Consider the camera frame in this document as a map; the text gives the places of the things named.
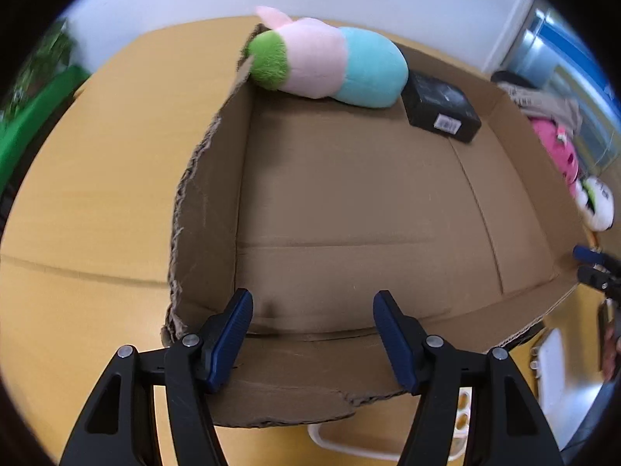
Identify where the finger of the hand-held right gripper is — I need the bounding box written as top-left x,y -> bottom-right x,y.
577,264 -> 621,300
572,245 -> 621,273

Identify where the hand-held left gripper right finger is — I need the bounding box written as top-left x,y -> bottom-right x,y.
373,290 -> 566,466

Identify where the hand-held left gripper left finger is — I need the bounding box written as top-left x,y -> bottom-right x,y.
58,289 -> 254,466

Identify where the brown cardboard box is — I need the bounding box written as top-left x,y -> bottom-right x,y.
160,22 -> 590,429

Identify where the black rectangular box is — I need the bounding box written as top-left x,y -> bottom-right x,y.
402,71 -> 482,144

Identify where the pink green blue plush toy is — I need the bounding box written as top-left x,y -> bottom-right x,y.
241,6 -> 409,108

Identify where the white and green toy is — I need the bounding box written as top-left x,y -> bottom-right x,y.
575,175 -> 616,231

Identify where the beige cloth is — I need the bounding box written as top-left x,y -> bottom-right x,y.
492,72 -> 580,129

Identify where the green chair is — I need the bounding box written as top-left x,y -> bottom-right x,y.
0,65 -> 93,190

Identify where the green potted plant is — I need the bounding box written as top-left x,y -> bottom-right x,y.
10,17 -> 81,108

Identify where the blue wall poster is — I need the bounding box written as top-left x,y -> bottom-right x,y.
509,0 -> 621,170

